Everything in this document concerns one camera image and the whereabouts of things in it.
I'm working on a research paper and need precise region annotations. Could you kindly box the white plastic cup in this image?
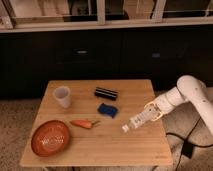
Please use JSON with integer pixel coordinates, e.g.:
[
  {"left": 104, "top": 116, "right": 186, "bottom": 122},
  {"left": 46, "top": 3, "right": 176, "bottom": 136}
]
[{"left": 53, "top": 86, "right": 71, "bottom": 108}]

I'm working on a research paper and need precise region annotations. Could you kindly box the orange carrot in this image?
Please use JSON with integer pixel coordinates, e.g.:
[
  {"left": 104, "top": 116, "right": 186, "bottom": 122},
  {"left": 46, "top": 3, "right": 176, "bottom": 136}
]
[{"left": 71, "top": 120, "right": 98, "bottom": 129}]

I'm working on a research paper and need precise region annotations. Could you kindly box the dark cabinet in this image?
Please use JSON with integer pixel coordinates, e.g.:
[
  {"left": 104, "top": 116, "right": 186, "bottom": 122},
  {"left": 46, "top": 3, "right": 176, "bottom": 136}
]
[{"left": 0, "top": 26, "right": 213, "bottom": 99}]

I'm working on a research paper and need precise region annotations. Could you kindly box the blue sponge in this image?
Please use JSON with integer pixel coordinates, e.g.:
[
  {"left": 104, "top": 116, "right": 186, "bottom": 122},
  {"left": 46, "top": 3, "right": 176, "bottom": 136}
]
[{"left": 98, "top": 103, "right": 118, "bottom": 118}]

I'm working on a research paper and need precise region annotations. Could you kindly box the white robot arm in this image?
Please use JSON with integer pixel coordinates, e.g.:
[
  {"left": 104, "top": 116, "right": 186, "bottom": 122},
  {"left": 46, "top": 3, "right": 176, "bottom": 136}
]
[{"left": 144, "top": 75, "right": 213, "bottom": 135}]

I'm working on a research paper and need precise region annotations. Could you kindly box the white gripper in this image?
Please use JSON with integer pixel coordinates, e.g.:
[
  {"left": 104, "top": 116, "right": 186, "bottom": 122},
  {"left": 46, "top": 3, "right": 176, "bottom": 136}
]
[{"left": 144, "top": 93, "right": 176, "bottom": 121}]

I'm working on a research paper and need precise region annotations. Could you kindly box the wooden table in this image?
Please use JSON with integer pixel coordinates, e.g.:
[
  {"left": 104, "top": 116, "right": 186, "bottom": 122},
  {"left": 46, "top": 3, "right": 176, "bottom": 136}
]
[{"left": 20, "top": 79, "right": 173, "bottom": 167}]

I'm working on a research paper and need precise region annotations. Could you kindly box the black rectangular box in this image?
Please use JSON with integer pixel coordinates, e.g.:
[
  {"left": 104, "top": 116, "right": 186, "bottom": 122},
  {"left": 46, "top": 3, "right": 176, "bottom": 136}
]
[{"left": 94, "top": 87, "right": 118, "bottom": 100}]

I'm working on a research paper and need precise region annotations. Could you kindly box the white window frame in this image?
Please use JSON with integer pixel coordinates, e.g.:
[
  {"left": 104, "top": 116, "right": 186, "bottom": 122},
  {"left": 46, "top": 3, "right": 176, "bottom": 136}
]
[{"left": 0, "top": 0, "right": 213, "bottom": 32}]

